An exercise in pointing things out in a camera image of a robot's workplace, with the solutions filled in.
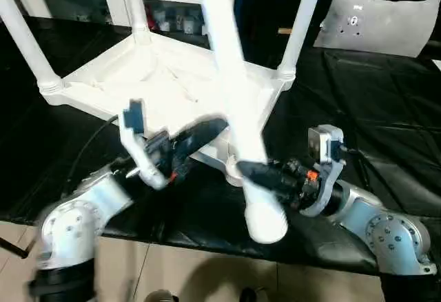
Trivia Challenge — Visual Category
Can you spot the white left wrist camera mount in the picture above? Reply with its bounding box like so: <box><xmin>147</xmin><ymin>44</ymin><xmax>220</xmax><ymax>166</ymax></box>
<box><xmin>120</xmin><ymin>99</ymin><xmax>167</xmax><ymax>191</ymax></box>

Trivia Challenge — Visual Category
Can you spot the dark robot left foot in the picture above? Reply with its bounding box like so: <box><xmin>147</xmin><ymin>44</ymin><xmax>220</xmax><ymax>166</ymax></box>
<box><xmin>145</xmin><ymin>289</ymin><xmax>181</xmax><ymax>302</ymax></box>

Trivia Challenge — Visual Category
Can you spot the black stand leg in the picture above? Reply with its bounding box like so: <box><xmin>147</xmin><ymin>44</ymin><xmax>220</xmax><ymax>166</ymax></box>
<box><xmin>0</xmin><ymin>235</ymin><xmax>31</xmax><ymax>261</ymax></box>

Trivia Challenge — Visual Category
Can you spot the dark robot right foot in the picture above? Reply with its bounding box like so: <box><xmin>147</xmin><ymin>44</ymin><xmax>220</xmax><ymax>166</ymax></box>
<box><xmin>240</xmin><ymin>285</ymin><xmax>267</xmax><ymax>302</ymax></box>

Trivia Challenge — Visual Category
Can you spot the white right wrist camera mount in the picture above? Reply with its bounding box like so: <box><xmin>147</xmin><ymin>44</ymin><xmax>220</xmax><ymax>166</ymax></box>
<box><xmin>307</xmin><ymin>124</ymin><xmax>346</xmax><ymax>217</ymax></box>

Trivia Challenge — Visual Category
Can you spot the dark robot foot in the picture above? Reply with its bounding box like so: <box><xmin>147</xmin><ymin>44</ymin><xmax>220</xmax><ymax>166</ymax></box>
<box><xmin>145</xmin><ymin>289</ymin><xmax>181</xmax><ymax>302</ymax></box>
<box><xmin>240</xmin><ymin>285</ymin><xmax>267</xmax><ymax>302</ymax></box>

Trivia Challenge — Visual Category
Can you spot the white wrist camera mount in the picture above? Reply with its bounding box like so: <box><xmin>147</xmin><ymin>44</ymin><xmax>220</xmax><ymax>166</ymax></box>
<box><xmin>307</xmin><ymin>124</ymin><xmax>346</xmax><ymax>217</ymax></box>
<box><xmin>120</xmin><ymin>99</ymin><xmax>167</xmax><ymax>191</ymax></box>

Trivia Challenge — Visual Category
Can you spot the white plastic table leg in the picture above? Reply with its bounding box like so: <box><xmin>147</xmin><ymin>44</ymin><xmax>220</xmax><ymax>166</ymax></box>
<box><xmin>125</xmin><ymin>0</ymin><xmax>153</xmax><ymax>47</ymax></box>
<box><xmin>196</xmin><ymin>0</ymin><xmax>289</xmax><ymax>244</ymax></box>
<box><xmin>278</xmin><ymin>0</ymin><xmax>328</xmax><ymax>83</ymax></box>
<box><xmin>0</xmin><ymin>0</ymin><xmax>65</xmax><ymax>97</ymax></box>

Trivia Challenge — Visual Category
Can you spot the white plastic table top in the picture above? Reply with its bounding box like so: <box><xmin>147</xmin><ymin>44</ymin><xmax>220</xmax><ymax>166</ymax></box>
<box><xmin>37</xmin><ymin>34</ymin><xmax>297</xmax><ymax>188</ymax></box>

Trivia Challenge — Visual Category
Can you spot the grey padded backrest cushion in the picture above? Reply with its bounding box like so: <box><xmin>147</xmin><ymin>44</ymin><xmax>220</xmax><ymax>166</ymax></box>
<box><xmin>312</xmin><ymin>0</ymin><xmax>437</xmax><ymax>58</ymax></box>

